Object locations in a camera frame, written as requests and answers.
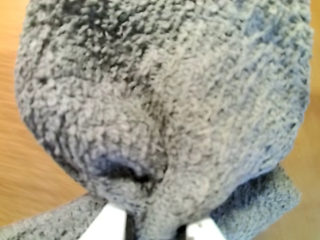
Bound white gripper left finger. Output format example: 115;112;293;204
77;203;128;240

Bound grey terry cloth towel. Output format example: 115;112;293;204
0;0;315;240

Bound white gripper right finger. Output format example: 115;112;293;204
185;216;226;240

